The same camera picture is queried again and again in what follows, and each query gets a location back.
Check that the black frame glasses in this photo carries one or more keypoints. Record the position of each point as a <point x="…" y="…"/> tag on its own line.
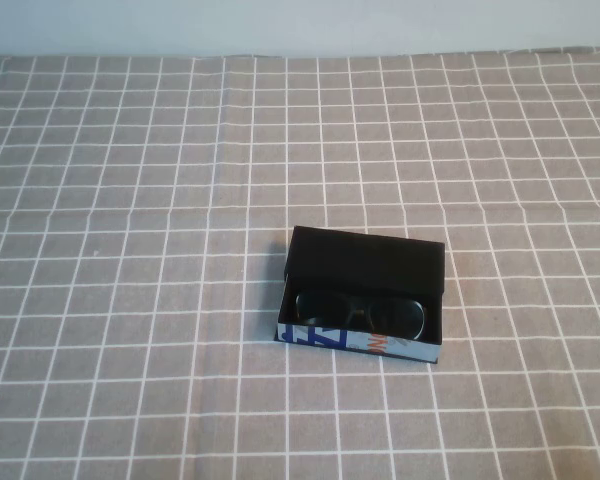
<point x="330" y="310"/>

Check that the black printed glasses case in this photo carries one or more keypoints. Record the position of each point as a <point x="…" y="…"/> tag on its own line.
<point x="365" y="257"/>

